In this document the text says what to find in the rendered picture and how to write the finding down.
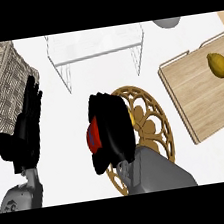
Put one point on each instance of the round golden ornate placemat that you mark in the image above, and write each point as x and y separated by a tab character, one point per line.
148	119

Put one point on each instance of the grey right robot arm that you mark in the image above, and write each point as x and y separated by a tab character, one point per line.
156	170

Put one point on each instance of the yellow lemon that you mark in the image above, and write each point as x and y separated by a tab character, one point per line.
219	65

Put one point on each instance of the woven wicker basket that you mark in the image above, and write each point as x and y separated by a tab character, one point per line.
0	96

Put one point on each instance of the red can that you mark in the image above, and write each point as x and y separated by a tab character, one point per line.
93	137

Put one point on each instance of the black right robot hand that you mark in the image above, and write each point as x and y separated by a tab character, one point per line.
114	124

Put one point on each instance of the grey round object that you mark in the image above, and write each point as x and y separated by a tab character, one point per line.
167	22

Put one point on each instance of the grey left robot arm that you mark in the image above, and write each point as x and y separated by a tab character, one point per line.
23	193

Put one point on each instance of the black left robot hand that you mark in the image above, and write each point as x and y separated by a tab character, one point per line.
27	129

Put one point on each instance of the wooden cutting board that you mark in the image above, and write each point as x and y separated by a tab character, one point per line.
202	94

